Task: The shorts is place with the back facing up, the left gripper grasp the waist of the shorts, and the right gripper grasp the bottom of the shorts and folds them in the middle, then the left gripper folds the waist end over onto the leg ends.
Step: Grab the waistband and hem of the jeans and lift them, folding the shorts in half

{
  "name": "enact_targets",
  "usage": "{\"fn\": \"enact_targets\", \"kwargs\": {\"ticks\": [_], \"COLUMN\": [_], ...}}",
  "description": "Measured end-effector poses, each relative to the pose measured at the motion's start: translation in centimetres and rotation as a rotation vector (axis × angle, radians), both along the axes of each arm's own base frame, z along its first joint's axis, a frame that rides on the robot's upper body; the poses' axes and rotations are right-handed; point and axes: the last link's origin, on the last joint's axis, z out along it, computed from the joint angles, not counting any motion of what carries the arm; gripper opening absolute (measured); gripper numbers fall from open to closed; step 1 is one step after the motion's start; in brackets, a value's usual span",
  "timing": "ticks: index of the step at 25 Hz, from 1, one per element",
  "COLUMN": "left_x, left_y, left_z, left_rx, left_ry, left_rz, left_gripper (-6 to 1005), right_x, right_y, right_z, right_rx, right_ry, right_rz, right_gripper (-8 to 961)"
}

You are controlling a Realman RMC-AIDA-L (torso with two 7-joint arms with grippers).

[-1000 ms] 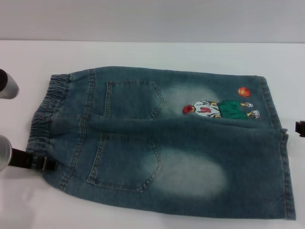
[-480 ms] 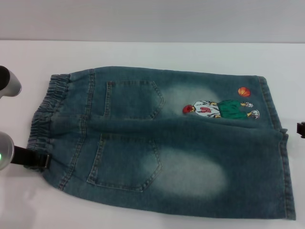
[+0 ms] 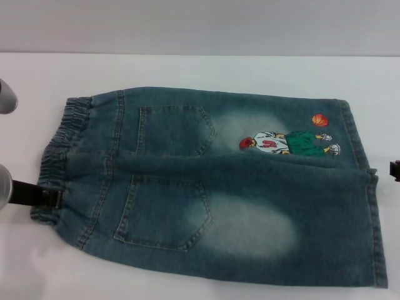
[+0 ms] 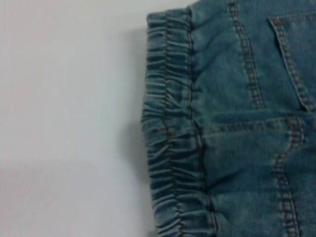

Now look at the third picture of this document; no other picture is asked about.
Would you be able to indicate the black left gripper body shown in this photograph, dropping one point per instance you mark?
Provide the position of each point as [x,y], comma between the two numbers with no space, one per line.
[26,192]

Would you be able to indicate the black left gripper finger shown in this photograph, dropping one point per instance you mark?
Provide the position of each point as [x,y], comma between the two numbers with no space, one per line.
[51,197]

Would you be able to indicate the blue denim shorts with embroidery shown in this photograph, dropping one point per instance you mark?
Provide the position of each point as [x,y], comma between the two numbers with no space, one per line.
[218,187]

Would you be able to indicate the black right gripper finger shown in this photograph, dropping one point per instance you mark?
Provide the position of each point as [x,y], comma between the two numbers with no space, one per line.
[395,170]

